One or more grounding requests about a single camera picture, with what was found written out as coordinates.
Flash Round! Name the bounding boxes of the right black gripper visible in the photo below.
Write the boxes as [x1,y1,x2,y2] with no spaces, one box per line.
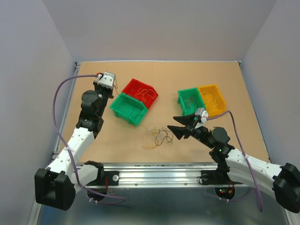
[167,112,215,149]

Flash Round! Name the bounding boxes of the brown wire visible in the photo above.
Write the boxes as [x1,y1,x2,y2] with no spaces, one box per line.
[183,93,200,113]

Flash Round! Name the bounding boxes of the green plastic bin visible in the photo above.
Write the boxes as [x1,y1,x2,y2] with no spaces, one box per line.
[177,87,206,116]
[110,93,148,126]

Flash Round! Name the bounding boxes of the yellow wires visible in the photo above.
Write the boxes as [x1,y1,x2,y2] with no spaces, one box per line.
[131,87,157,102]

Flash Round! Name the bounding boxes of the yellow plastic bin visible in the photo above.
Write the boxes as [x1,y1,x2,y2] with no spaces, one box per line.
[198,84,226,117]

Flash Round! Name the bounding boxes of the white thin wire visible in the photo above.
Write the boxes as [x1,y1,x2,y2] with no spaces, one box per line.
[202,90,222,111]

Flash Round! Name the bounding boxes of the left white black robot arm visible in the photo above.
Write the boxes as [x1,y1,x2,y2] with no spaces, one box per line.
[34,78,114,210]

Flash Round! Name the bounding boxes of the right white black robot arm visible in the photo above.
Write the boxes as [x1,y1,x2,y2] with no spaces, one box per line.
[168,113,300,213]

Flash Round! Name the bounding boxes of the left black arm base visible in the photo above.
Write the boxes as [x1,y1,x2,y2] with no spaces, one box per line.
[78,160,120,186]

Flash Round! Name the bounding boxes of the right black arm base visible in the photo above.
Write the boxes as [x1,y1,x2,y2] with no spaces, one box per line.
[198,163,232,185]

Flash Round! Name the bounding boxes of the red plastic bin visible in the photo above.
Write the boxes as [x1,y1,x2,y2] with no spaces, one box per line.
[122,78,158,109]

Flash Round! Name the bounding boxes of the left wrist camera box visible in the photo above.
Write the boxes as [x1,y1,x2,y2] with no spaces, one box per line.
[97,72,116,90]

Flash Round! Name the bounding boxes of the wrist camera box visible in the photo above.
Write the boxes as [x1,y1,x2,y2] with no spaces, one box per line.
[97,72,116,90]
[194,107,209,129]

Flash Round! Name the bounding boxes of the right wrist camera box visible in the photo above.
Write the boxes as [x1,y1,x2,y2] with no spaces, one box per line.
[194,107,209,129]

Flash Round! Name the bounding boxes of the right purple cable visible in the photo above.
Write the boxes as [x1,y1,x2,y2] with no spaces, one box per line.
[203,110,263,213]

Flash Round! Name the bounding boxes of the purple cable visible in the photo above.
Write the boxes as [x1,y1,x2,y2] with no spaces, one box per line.
[52,74,126,205]
[203,110,263,213]

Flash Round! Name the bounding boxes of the aluminium frame rail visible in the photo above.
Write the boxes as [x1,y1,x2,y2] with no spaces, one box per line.
[25,61,293,225]

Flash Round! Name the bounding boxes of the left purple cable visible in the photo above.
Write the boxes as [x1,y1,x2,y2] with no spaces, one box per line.
[52,74,126,205]

